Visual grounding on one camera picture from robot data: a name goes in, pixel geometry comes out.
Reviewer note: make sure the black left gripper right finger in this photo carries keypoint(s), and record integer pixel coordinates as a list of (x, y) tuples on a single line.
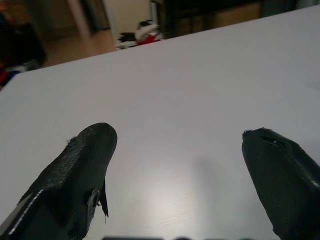
[(282, 180)]

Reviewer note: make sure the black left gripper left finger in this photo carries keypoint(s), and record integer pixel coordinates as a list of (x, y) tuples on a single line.
[(72, 180)]

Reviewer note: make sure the dark clothes pile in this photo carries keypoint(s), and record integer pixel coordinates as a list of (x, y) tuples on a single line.
[(17, 42)]

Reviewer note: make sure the black white red plush toy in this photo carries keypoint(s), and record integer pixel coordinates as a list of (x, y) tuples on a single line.
[(140, 35)]

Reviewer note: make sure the dark wooden cabinet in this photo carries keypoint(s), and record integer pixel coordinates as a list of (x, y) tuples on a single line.
[(212, 15)]

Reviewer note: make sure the white door frame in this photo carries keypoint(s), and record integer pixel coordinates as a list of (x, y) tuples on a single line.
[(76, 17)]

